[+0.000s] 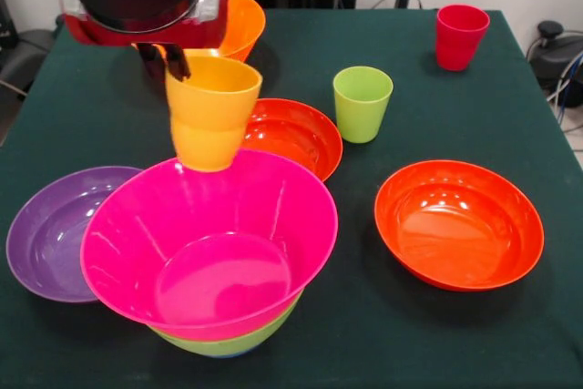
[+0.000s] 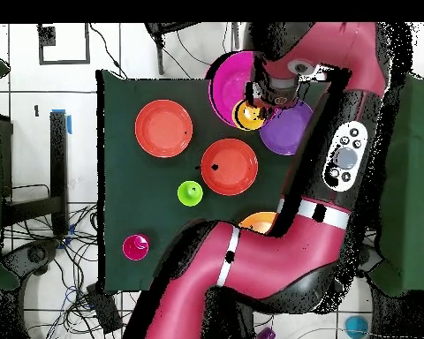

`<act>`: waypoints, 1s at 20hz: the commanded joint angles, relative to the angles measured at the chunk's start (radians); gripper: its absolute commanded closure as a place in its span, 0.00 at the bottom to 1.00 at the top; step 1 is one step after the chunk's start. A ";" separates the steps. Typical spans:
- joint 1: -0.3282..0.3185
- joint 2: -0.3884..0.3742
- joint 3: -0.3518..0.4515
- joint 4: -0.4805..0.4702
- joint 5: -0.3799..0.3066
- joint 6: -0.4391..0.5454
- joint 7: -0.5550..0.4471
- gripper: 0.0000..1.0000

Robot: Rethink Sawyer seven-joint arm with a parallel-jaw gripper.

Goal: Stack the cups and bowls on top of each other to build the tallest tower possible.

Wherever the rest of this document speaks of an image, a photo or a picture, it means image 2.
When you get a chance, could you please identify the red plastic bowl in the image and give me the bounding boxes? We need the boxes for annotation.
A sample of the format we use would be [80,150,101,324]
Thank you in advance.
[134,99,194,159]
[200,138,260,198]

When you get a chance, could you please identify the yellow plastic cup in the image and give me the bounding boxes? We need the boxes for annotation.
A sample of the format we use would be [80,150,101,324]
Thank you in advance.
[231,99,267,132]

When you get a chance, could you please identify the pink plastic bowl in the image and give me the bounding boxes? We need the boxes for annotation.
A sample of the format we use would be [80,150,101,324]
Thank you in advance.
[207,50,256,129]

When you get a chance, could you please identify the green plastic cup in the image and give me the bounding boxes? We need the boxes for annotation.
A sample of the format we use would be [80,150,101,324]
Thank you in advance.
[177,180,205,207]

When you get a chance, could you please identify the orange plastic bowl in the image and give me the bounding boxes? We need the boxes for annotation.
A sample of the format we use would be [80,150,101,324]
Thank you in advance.
[238,211,279,235]

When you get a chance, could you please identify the dark green tablecloth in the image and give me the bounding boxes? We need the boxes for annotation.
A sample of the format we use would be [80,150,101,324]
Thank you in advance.
[95,69,333,297]

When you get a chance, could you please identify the purple plastic bowl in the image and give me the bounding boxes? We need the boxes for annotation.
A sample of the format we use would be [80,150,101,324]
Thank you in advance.
[259,100,315,156]

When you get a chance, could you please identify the red plastic cup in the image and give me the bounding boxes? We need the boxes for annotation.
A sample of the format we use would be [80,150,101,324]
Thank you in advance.
[122,233,150,261]

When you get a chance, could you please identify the blue tape strip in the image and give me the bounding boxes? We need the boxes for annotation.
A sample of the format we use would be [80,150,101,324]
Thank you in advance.
[51,109,72,135]

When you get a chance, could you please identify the black metal stand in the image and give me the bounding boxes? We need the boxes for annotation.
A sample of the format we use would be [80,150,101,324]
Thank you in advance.
[1,110,70,237]

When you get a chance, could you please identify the black power strip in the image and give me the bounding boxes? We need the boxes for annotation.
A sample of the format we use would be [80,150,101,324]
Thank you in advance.
[85,282,124,335]

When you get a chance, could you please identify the blue round object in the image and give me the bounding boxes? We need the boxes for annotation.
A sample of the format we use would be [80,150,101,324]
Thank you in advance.
[344,315,370,339]

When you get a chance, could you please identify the black cable tangle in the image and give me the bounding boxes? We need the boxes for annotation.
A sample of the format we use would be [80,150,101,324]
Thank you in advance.
[1,202,142,339]

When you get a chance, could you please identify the black square floor frame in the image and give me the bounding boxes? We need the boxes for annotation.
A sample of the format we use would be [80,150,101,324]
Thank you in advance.
[37,23,92,66]

